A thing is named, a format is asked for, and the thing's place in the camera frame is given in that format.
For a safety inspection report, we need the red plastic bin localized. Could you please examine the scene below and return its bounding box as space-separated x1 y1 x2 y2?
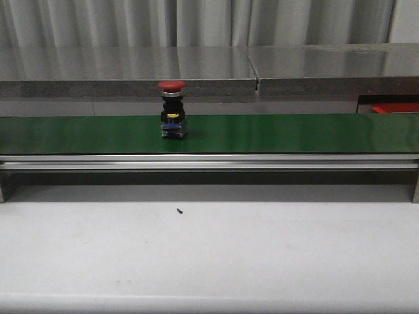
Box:
372 102 419 114

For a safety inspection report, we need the green conveyor belt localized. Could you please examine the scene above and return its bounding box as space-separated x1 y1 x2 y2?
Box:
1 114 418 154

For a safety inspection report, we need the grey stone counter right slab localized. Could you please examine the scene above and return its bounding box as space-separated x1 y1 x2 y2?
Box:
247 43 418 96

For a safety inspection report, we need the grey stone counter slab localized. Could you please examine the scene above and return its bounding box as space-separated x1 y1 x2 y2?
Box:
247 43 418 96
1 47 257 97

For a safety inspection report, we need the grey stone counter left slab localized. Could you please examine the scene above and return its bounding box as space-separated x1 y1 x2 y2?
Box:
1 47 257 97

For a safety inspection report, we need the right conveyor support leg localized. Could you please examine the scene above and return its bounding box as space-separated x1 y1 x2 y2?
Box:
405 171 418 204

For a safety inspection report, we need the grey pleated curtain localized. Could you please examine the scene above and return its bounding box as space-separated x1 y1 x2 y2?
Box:
1 1 395 48

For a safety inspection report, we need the aluminium conveyor frame rail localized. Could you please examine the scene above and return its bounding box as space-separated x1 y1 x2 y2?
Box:
1 153 418 171

